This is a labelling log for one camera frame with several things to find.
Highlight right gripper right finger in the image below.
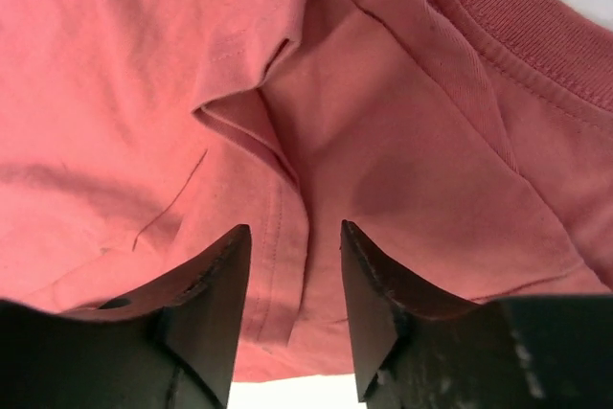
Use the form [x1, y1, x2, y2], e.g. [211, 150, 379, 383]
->
[341, 221, 612, 408]

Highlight red t shirt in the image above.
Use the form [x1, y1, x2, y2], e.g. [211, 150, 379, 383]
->
[1, 0, 612, 382]

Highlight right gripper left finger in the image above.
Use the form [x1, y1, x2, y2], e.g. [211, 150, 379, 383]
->
[1, 225, 251, 408]

